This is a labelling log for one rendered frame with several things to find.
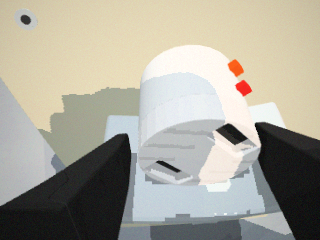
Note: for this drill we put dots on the white cylinder with two slots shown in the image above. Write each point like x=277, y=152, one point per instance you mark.
x=194, y=126

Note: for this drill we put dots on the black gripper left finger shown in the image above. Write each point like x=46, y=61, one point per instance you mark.
x=85, y=201

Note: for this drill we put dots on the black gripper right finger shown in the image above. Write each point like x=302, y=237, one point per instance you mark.
x=291, y=164

